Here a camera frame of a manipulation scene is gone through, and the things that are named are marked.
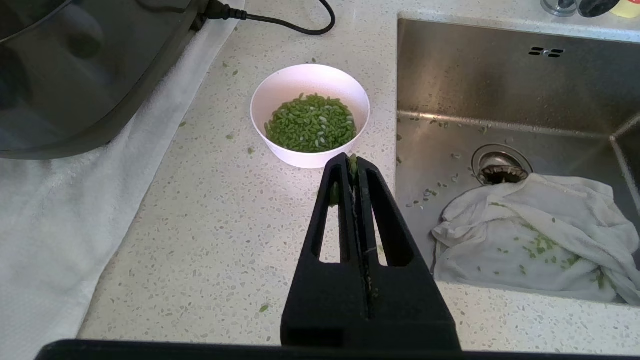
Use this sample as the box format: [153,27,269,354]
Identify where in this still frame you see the crumpled white cloth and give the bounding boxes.
[431,172,640,306]

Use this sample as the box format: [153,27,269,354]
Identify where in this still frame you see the chopped green onions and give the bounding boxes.
[264,93,358,154]

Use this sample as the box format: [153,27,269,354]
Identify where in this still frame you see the black power cord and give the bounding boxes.
[204,0,336,36]

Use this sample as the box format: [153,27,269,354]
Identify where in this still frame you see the orange dish soap bottle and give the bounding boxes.
[609,0,640,20]

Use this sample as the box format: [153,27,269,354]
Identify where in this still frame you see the white round bowl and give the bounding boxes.
[250,63,372,169]

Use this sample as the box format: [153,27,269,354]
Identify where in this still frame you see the metal sink drain strainer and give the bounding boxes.
[471,144,535,187]

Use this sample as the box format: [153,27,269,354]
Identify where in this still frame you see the white towel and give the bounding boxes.
[0,0,247,360]

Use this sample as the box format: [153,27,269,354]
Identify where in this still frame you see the black mesh scrubber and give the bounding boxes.
[576,0,621,19]

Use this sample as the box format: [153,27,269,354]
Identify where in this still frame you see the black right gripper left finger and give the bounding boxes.
[281,152,372,348]

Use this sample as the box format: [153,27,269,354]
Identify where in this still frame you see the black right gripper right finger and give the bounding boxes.
[356,158,461,350]

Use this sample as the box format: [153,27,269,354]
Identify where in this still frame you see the black rice cooker body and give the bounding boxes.
[0,0,210,161]

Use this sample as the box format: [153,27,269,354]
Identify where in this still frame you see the stainless steel sink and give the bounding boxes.
[396,14,640,307]

